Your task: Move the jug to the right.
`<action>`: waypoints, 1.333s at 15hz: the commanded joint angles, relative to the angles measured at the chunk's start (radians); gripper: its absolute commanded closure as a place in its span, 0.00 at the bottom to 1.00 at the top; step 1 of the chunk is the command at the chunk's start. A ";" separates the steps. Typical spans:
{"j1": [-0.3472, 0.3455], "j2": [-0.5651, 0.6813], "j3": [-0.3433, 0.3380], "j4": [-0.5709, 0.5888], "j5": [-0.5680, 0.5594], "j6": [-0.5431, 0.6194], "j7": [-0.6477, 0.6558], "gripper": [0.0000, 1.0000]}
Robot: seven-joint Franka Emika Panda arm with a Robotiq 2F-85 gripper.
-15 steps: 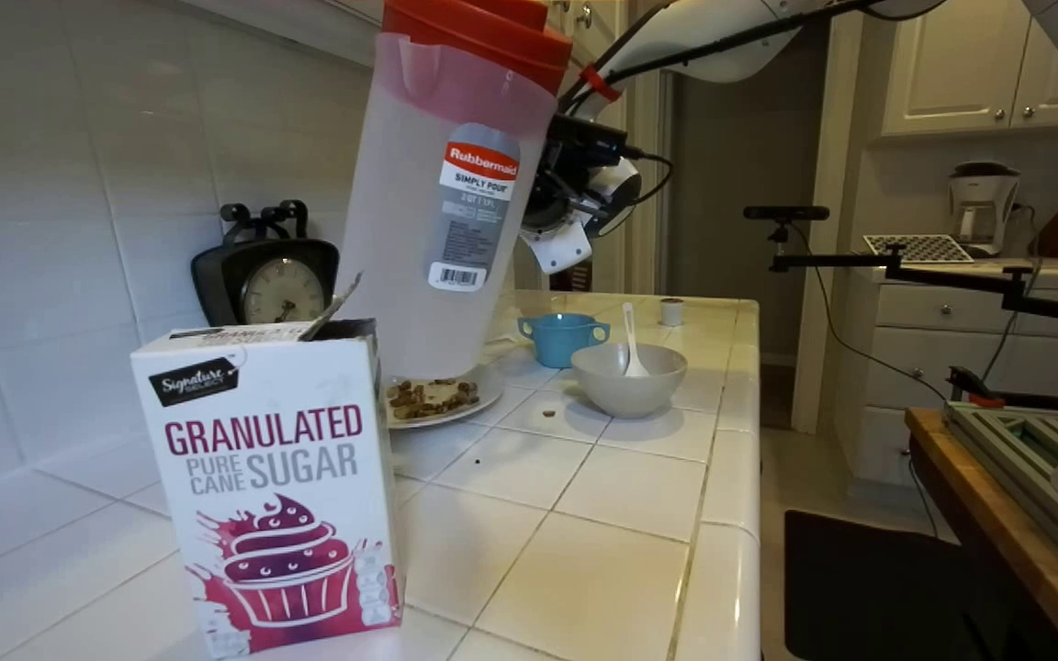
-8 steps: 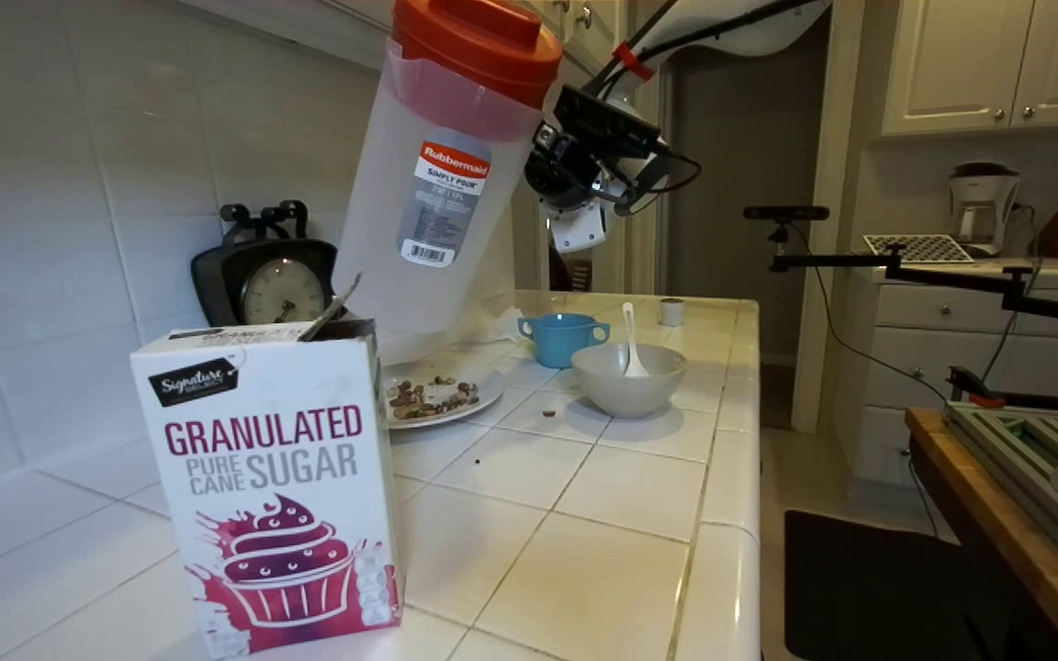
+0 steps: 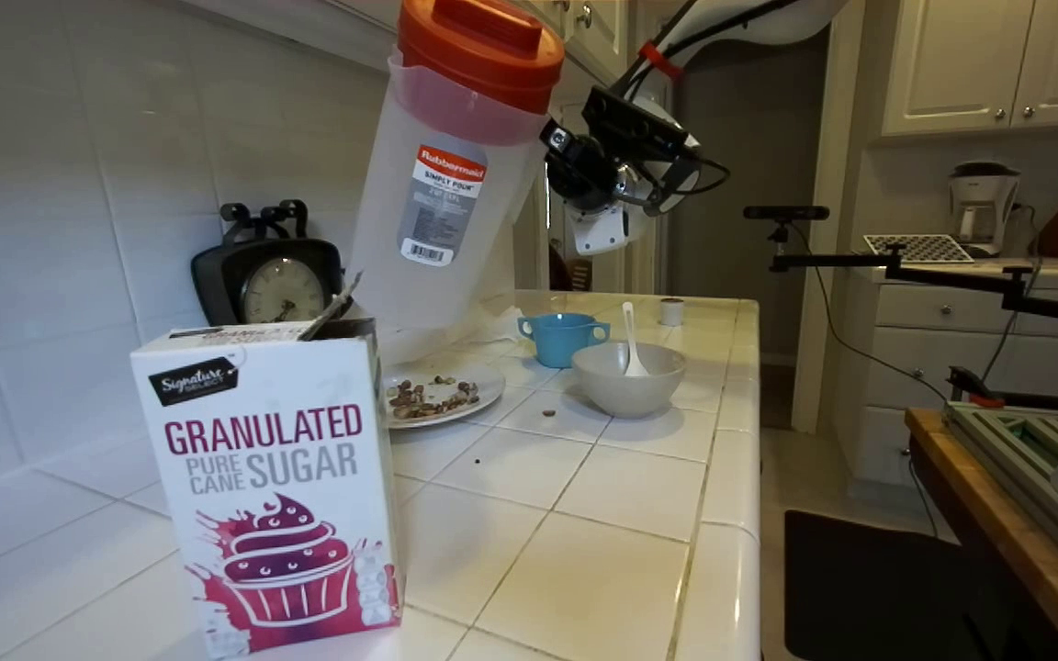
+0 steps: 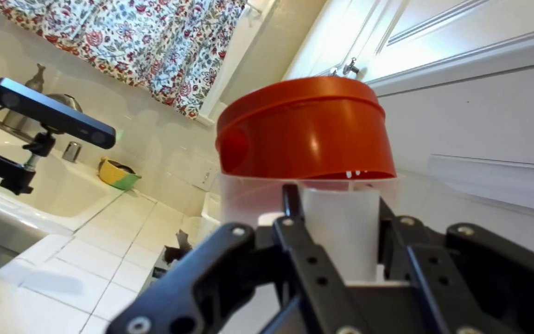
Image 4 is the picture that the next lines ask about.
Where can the yellow green sponge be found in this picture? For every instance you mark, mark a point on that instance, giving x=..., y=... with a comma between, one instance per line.
x=119, y=175

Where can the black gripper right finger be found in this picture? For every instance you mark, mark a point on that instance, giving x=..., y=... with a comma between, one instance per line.
x=496, y=279

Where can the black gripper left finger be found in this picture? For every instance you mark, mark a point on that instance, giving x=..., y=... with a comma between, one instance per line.
x=218, y=285

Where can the white upper cabinet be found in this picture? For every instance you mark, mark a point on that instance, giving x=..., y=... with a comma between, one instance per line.
x=464, y=30

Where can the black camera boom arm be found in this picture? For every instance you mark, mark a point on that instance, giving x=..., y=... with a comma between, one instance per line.
x=1, y=168

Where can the clear jug with red lid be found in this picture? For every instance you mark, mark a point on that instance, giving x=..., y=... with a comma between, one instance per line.
x=305, y=131

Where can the white kitchen sink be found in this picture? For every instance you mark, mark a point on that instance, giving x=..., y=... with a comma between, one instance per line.
x=64, y=192

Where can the floral window curtain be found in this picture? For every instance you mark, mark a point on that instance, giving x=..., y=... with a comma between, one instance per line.
x=157, y=38

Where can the silver sink faucet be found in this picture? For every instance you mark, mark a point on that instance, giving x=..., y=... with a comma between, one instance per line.
x=38, y=79

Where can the black stereo camera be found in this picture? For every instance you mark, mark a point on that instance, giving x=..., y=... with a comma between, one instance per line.
x=51, y=114

